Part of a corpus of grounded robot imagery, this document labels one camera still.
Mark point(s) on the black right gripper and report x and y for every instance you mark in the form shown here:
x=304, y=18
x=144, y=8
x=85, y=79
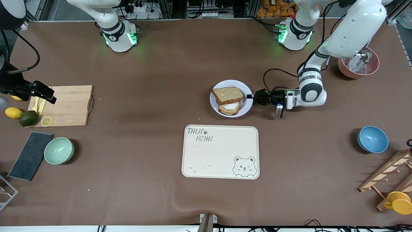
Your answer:
x=10, y=84

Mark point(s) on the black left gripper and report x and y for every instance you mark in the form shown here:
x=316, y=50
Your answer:
x=276, y=96

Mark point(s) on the lavender round plate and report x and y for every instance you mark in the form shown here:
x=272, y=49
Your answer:
x=246, y=104

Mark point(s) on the plain brown bread slice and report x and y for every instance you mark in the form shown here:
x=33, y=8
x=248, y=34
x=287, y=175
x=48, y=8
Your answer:
x=228, y=95

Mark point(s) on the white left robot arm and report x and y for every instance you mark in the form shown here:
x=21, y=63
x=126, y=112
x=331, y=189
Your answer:
x=347, y=35

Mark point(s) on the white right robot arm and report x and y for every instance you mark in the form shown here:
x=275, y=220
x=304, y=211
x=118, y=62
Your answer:
x=119, y=35

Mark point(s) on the yellow plastic fork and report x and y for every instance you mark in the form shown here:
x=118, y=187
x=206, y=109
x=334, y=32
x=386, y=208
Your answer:
x=36, y=105

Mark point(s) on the yellow plastic knife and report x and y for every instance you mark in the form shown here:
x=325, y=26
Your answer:
x=42, y=108

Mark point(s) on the yellow lemon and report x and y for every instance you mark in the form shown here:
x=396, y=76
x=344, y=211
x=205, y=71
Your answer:
x=16, y=98
x=14, y=113

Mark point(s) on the green avocado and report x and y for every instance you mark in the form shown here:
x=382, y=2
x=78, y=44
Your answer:
x=29, y=118

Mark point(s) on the lemon slice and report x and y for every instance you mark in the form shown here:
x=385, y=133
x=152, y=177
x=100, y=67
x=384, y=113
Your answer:
x=46, y=121

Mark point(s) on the fried egg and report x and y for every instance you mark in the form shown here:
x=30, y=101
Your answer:
x=231, y=106

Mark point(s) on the wooden cutting board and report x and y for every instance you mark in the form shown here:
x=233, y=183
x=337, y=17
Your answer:
x=72, y=103

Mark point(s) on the bread slice under egg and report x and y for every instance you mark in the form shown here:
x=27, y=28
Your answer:
x=229, y=111

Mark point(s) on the mint green bowl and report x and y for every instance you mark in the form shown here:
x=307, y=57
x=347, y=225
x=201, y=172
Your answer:
x=59, y=150

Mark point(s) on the dark grey cloth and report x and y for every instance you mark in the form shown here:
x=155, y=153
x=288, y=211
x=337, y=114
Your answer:
x=30, y=156

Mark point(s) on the cream bear print tray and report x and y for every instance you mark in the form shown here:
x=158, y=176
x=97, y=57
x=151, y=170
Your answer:
x=219, y=154

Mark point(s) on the orange snack pile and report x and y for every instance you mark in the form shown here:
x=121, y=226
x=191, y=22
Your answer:
x=273, y=9

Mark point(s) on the clear ice cubes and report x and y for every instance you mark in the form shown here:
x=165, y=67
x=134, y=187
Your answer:
x=355, y=66

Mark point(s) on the metal scoop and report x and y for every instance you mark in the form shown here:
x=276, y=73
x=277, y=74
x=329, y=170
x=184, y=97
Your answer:
x=366, y=55

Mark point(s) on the pink bowl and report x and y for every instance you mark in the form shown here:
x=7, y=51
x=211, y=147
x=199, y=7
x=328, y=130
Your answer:
x=373, y=69

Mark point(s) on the blue bowl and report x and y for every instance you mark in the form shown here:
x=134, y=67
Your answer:
x=372, y=139

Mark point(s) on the white power strip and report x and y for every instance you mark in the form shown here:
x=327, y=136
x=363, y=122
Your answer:
x=143, y=11

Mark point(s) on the wooden drying rack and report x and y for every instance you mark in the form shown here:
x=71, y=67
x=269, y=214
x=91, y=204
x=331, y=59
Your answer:
x=386, y=170

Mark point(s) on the yellow cup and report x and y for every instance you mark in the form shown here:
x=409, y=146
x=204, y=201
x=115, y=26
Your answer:
x=400, y=203

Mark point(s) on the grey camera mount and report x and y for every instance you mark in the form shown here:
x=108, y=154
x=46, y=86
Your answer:
x=207, y=222

